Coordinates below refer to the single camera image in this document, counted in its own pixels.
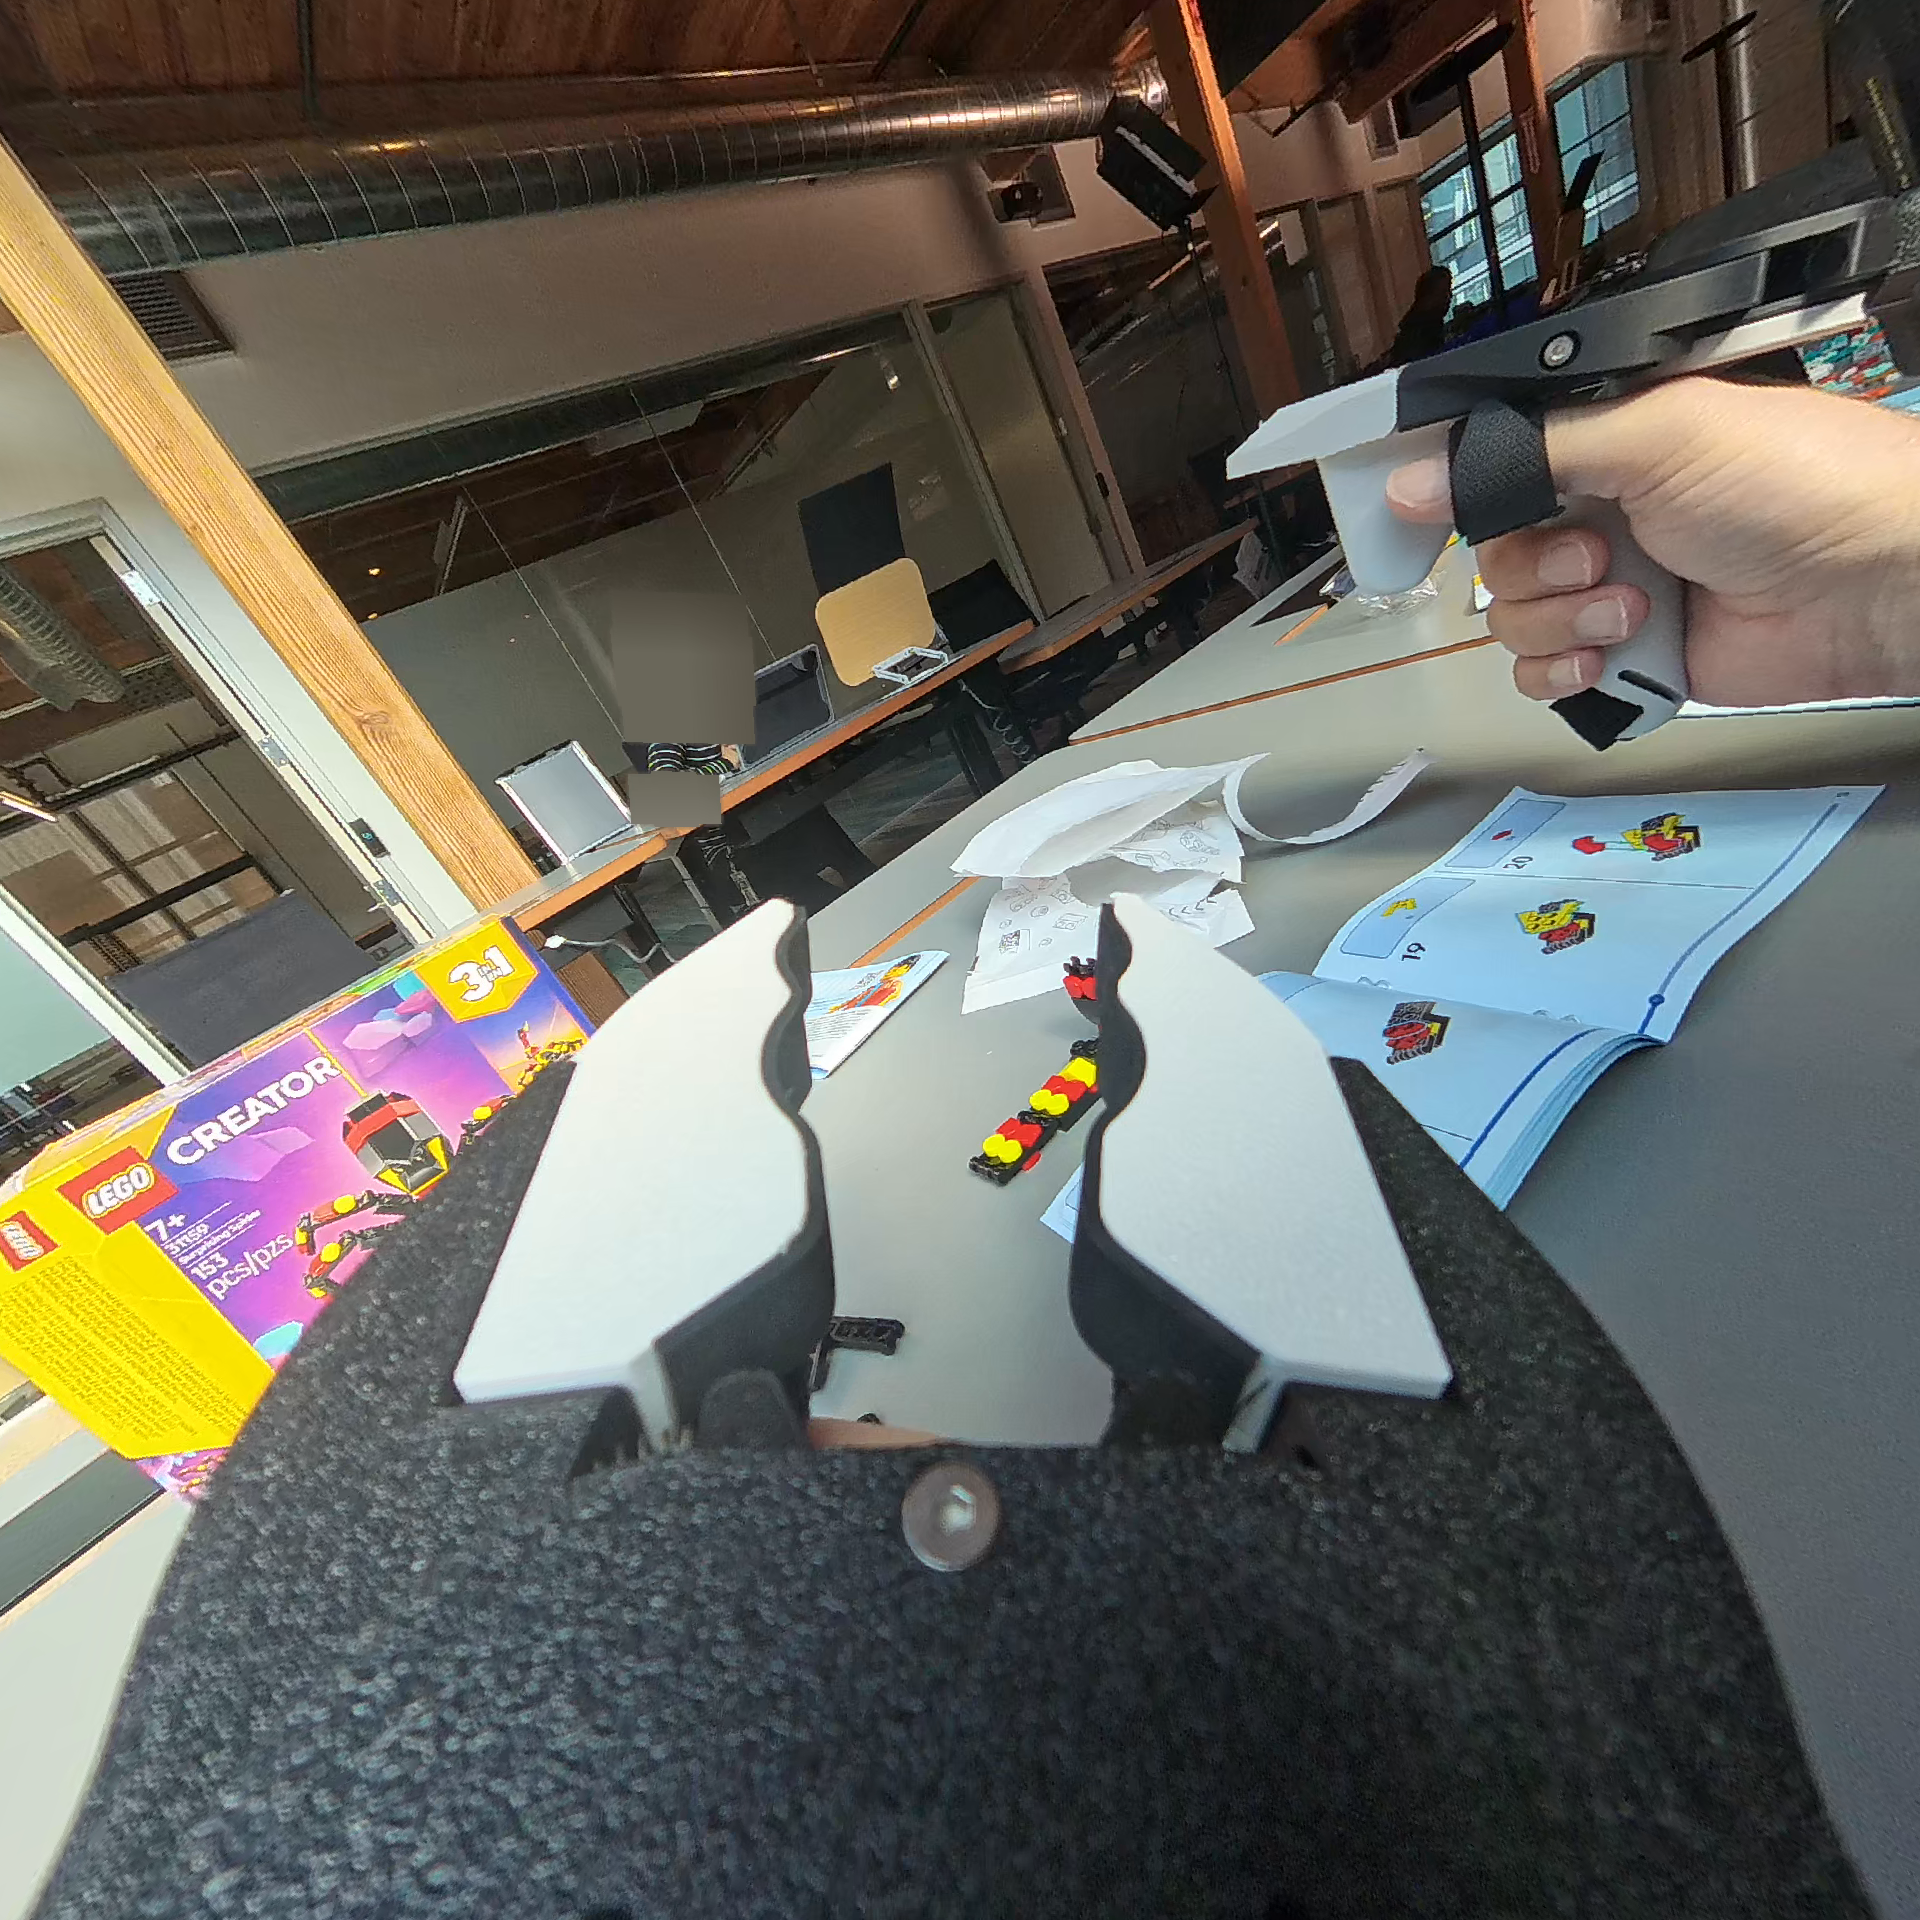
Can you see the metal ventilation duct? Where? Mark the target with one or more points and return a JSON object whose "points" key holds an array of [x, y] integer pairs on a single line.
{"points": [[599, 150]]}

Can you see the long wood-edged table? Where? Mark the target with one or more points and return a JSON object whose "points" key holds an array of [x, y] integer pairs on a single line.
{"points": [[839, 720]]}

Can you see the colourful printed box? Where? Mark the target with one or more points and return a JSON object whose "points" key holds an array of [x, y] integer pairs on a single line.
{"points": [[1844, 368]]}

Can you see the white paper strip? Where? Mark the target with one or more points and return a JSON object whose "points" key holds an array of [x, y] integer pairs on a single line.
{"points": [[1336, 819]]}

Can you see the large window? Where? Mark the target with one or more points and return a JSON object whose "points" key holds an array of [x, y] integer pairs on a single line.
{"points": [[1588, 150]]}

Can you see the black office chair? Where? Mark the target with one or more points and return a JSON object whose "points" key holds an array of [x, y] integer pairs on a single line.
{"points": [[978, 599]]}

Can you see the torn white paper bag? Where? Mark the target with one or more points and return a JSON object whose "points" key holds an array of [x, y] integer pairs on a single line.
{"points": [[1080, 825]]}

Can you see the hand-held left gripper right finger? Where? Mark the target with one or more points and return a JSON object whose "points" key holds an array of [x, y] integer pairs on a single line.
{"points": [[1260, 1200]]}

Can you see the person's right hand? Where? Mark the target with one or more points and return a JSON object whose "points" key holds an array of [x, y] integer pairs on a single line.
{"points": [[1770, 524]]}

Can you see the open light blue instruction booklet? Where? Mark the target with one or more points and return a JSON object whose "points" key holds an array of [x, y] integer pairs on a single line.
{"points": [[1575, 931]]}

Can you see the black wall panel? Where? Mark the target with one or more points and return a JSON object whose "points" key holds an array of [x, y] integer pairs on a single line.
{"points": [[851, 524]]}

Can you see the colourful brick set box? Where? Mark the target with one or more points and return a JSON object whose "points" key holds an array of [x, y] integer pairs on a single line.
{"points": [[224, 1200]]}

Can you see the clear plastic bag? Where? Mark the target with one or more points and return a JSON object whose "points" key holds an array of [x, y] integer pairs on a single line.
{"points": [[1387, 599]]}

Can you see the wall vent grille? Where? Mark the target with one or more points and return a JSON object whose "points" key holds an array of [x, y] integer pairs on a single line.
{"points": [[171, 315]]}

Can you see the tan backed chair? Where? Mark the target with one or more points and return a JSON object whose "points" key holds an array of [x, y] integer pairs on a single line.
{"points": [[879, 623]]}

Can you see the glass door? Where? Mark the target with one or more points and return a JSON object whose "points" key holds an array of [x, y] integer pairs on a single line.
{"points": [[148, 840]]}

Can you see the black red yellow brick model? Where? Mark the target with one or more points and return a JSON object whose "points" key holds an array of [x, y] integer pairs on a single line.
{"points": [[1035, 1124]]}

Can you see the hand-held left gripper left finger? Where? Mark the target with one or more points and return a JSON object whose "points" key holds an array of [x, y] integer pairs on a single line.
{"points": [[646, 1200]]}

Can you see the adjoining grey table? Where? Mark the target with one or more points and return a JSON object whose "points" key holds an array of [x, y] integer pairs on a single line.
{"points": [[1201, 690]]}

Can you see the light blue instruction sheet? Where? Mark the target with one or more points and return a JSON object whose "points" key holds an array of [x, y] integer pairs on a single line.
{"points": [[1071, 1208]]}

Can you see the small closed instruction leaflet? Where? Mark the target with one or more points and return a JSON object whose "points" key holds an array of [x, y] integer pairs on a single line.
{"points": [[870, 1003]]}

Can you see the small black brick piece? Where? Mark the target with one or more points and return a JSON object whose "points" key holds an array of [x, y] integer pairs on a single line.
{"points": [[863, 1334]]}

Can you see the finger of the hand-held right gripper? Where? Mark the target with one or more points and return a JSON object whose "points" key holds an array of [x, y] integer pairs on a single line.
{"points": [[1328, 420]]}

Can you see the reddish wooden post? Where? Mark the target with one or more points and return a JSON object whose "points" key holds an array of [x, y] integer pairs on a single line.
{"points": [[1223, 194]]}

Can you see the black studio light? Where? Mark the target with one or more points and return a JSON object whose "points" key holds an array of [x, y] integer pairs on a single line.
{"points": [[1153, 164]]}

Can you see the silver laptop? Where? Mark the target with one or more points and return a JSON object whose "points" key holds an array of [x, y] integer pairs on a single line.
{"points": [[567, 803]]}

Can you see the light wooden post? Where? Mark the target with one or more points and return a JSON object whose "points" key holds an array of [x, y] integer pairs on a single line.
{"points": [[224, 524]]}

